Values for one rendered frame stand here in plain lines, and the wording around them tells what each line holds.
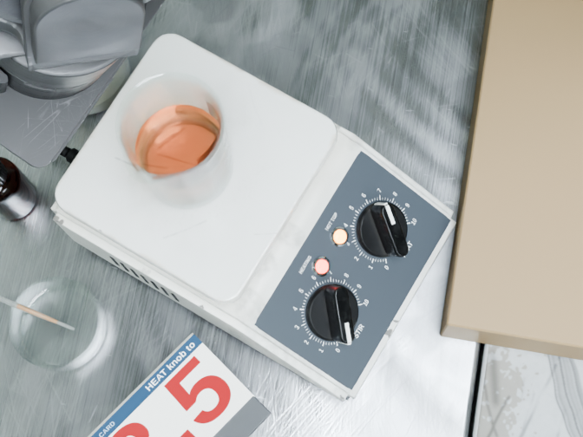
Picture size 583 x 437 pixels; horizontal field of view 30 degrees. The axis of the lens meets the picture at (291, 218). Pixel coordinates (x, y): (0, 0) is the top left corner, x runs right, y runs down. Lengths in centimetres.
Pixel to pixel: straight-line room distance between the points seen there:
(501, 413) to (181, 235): 22
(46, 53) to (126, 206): 28
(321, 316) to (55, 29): 33
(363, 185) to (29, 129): 22
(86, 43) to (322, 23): 41
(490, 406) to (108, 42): 40
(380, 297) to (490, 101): 14
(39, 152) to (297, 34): 28
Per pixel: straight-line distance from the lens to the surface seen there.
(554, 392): 67
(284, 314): 60
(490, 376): 67
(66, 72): 38
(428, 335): 67
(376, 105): 70
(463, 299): 63
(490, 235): 64
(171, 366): 63
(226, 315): 60
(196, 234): 59
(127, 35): 33
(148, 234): 59
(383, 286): 63
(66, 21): 31
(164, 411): 64
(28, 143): 48
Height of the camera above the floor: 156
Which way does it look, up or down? 75 degrees down
